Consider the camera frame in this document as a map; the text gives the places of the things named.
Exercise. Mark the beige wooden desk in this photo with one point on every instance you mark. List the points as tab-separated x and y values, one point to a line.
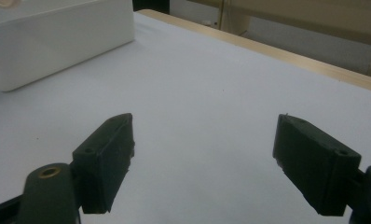
298	15

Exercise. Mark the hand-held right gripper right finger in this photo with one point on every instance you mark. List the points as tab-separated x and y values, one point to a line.
314	161

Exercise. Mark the wooden table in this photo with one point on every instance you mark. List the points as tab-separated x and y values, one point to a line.
298	60

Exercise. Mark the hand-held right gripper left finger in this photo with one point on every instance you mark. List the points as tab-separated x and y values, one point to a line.
103	161

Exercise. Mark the white table sheet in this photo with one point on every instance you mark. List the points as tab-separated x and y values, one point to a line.
205	93

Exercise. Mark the white plastic bin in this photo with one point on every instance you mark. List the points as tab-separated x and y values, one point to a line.
50	40

